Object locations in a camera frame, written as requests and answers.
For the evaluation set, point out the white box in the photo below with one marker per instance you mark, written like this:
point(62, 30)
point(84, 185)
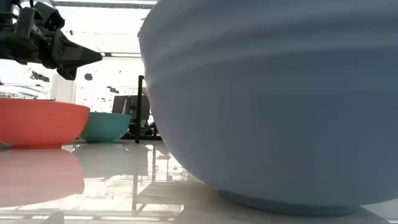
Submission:
point(63, 88)

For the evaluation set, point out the teal bowl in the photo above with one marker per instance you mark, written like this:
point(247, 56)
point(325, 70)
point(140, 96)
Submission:
point(105, 127)

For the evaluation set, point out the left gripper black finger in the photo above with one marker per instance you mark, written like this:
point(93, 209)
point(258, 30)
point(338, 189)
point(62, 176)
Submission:
point(77, 56)
point(68, 73)

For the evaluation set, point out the large blue bowl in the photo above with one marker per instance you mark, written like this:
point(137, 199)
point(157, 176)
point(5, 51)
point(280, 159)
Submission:
point(264, 109)

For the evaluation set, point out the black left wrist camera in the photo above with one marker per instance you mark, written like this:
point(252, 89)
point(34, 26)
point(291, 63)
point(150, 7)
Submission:
point(53, 18)

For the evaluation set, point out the red bowl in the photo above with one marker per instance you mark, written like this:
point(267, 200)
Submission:
point(40, 124)

